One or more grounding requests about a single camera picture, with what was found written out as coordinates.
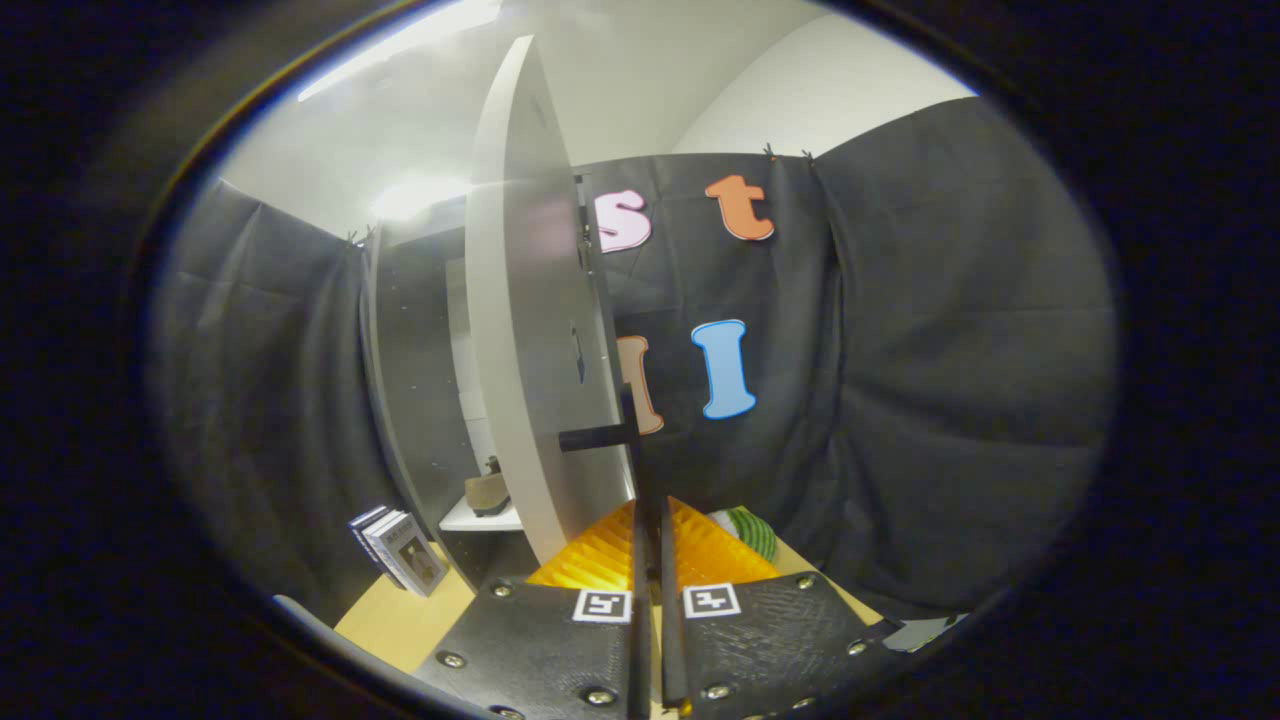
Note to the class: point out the white shoe cabinet door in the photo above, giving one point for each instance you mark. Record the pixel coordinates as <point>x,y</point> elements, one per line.
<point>530,350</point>

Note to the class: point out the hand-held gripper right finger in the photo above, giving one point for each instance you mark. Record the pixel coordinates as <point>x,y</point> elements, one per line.
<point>670,620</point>

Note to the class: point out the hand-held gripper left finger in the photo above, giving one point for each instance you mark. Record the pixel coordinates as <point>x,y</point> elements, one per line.
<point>641,600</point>

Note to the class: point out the grey shoe cabinet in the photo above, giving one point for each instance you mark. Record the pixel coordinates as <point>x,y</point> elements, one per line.
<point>410,380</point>

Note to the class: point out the green striped item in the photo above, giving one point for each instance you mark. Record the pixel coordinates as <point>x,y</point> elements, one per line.
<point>750,532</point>

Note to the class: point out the grey cover book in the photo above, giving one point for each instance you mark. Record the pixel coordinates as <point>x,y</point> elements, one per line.
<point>415,560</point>

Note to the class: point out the brown fluffy shoe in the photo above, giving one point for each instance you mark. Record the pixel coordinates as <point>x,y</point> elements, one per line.
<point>487,493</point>

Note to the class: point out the black backdrop cloth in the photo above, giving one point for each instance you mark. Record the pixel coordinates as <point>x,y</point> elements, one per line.
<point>950,350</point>

